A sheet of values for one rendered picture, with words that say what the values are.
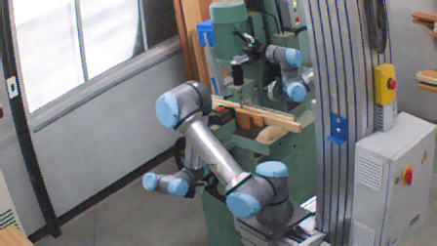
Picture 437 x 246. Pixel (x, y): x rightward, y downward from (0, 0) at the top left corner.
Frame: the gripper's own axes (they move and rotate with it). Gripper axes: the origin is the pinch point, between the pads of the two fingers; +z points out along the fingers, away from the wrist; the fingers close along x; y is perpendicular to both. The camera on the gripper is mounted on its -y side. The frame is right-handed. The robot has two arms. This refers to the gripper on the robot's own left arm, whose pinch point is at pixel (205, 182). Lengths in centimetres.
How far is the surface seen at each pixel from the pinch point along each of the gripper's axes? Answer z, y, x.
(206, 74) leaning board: 113, -52, -123
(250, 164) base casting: 20.7, -11.4, 6.1
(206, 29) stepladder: 64, -79, -86
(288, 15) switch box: 27, -88, 5
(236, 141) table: 15.4, -20.5, -0.9
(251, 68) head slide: 24, -55, -9
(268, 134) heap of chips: 15.9, -27.4, 15.9
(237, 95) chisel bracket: 16.8, -41.1, -7.8
